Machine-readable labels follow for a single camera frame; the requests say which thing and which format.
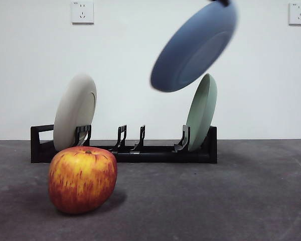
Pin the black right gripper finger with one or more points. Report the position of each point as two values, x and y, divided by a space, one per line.
225 2

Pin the blue plate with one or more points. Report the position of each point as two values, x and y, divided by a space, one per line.
190 52

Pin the red yellow apple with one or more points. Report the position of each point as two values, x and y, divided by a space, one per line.
82 180

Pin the green plate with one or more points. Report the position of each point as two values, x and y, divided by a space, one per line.
202 115

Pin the black plate rack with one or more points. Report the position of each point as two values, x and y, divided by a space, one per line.
165 157

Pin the beige plate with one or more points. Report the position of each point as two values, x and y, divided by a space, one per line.
72 108

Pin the white wall socket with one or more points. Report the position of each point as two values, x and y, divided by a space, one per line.
82 12
299 13

